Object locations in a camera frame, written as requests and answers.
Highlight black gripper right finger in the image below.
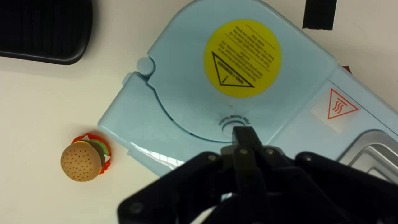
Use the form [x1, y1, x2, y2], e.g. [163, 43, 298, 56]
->
[233, 127, 286, 196]

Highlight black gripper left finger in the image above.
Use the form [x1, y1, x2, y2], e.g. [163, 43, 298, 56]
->
[222, 146, 249, 195]

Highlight toy hamburger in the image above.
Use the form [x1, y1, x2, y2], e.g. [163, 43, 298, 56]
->
[60, 132, 112, 182]

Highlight black tape strip right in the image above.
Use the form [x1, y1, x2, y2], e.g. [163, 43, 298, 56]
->
[303, 0, 337, 32]

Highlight black plastic tray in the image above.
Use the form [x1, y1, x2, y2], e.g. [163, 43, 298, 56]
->
[0, 0, 94, 65]

